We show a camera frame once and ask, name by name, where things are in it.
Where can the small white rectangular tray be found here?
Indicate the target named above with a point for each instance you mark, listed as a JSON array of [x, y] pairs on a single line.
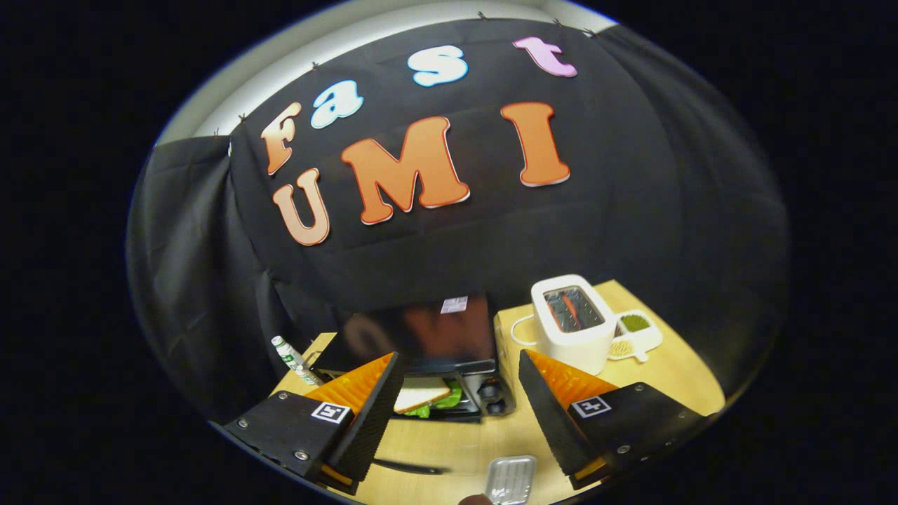
[[511, 480]]

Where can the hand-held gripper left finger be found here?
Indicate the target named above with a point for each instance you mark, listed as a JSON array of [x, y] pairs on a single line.
[[379, 414]]

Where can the white bottle with green label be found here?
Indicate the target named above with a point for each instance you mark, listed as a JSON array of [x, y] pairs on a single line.
[[293, 359]]

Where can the lettuce sandwich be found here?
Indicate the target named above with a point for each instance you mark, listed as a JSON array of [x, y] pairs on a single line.
[[421, 396]]

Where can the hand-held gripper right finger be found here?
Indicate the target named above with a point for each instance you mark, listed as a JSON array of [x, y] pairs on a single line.
[[547, 414]]

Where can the row of small cloth clips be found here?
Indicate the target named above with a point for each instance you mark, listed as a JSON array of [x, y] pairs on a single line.
[[484, 15]]

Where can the white divided bean dish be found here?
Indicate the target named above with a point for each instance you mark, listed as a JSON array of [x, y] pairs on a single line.
[[649, 338]]

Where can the black toaster oven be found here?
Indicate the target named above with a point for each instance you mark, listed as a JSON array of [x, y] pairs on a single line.
[[435, 337]]

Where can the white pop-up toaster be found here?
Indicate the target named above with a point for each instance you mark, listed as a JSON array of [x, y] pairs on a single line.
[[572, 344]]

